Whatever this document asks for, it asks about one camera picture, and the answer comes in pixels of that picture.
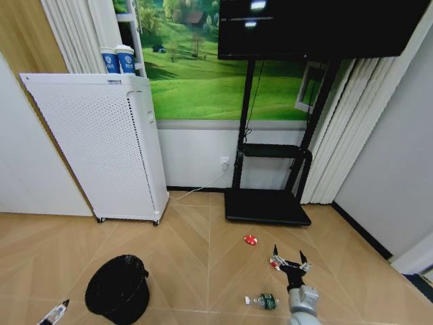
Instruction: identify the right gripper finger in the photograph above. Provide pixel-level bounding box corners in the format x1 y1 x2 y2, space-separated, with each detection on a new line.
298 250 312 272
272 244 287 269

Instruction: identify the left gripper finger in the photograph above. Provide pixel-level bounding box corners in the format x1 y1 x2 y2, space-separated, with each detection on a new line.
36 299 71 325

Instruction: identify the black television floor stand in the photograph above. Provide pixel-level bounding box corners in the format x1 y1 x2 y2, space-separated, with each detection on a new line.
224 59 343 228

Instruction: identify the black trash bin with bag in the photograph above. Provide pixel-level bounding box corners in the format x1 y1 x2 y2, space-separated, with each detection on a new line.
84 254 150 325

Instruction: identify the clear bottle with green label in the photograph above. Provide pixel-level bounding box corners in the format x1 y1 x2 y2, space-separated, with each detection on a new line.
244 292 280 311

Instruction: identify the white pleated curtain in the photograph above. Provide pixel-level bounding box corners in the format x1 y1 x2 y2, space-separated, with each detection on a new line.
300 56 407 206
40 0 118 74

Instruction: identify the white perforated air purifier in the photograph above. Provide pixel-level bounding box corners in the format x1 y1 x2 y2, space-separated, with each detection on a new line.
19 72 170 227

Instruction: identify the black television screen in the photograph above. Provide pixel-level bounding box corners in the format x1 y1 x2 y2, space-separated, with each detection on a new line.
217 0 431 62

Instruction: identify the blue white paper cup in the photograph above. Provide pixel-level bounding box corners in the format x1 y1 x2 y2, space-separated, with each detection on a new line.
99 45 121 74
114 44 137 77

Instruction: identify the white power cable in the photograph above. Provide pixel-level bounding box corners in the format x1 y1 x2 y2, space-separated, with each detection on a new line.
168 168 227 201

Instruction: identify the white door frame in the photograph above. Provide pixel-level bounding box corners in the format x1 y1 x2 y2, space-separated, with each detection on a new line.
391 233 433 276

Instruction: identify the thin black hanging cable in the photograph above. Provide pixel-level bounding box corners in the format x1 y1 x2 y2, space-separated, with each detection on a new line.
243 60 265 137

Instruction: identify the green meadow wall mural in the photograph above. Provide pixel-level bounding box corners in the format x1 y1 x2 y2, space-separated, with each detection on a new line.
113 0 334 122

